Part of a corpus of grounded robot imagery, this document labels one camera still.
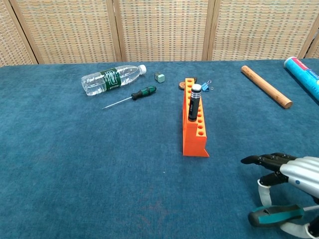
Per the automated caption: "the teal black handle screwdriver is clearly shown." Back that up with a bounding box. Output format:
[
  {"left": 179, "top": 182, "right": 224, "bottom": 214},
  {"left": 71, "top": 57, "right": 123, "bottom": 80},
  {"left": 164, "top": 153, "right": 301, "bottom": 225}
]
[{"left": 247, "top": 204, "right": 319, "bottom": 228}]

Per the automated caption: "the wooden rod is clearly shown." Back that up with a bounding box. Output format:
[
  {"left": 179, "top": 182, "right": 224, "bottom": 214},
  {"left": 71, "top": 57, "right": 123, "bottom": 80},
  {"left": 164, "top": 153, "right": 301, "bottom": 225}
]
[{"left": 240, "top": 65, "right": 293, "bottom": 109}]

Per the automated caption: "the black silver precision screwdriver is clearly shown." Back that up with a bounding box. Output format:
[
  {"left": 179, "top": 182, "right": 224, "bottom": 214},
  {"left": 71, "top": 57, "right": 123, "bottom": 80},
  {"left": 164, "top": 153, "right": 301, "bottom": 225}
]
[{"left": 187, "top": 84, "right": 202, "bottom": 122}]

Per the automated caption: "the green black handle screwdriver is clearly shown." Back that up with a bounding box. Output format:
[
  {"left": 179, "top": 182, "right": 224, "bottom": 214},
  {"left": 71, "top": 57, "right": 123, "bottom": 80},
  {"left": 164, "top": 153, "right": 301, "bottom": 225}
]
[{"left": 102, "top": 85, "right": 157, "bottom": 110}]

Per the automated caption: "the round brown black gadget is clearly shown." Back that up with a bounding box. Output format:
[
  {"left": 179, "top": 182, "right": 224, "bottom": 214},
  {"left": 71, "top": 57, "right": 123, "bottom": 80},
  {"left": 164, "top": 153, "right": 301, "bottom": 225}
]
[{"left": 178, "top": 77, "right": 197, "bottom": 90}]

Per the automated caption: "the clear plastic water bottle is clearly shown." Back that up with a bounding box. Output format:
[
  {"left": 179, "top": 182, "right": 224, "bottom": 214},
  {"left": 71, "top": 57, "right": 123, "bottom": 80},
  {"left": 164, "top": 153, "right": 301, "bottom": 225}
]
[{"left": 81, "top": 64, "right": 148, "bottom": 97}]

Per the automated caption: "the blue cling film roll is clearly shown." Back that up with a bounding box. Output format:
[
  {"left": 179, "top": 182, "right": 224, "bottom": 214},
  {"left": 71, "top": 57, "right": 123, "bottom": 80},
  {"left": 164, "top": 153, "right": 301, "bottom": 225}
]
[{"left": 284, "top": 56, "right": 319, "bottom": 103}]

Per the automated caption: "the orange tool holder rack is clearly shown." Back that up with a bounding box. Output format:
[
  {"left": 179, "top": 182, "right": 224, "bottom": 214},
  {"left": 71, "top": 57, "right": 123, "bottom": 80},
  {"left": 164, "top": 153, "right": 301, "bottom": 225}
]
[{"left": 182, "top": 78, "right": 210, "bottom": 158}]

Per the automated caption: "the blue binder clip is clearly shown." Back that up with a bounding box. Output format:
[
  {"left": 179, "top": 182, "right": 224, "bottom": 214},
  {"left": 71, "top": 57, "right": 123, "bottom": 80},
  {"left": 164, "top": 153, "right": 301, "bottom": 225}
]
[{"left": 200, "top": 79, "right": 214, "bottom": 92}]

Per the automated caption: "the woven bamboo folding screen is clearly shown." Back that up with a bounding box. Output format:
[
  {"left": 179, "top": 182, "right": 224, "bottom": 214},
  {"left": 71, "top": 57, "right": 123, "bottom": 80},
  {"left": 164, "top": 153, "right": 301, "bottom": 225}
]
[{"left": 0, "top": 0, "right": 319, "bottom": 67}]

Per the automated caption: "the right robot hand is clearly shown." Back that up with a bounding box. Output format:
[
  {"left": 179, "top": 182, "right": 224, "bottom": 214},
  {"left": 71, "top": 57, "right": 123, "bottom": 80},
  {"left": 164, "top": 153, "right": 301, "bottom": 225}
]
[{"left": 240, "top": 152, "right": 319, "bottom": 239}]

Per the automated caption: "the blue felt table mat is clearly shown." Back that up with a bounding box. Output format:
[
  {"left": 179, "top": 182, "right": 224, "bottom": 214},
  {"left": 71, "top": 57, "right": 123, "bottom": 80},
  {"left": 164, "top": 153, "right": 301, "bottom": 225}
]
[{"left": 0, "top": 59, "right": 319, "bottom": 239}]

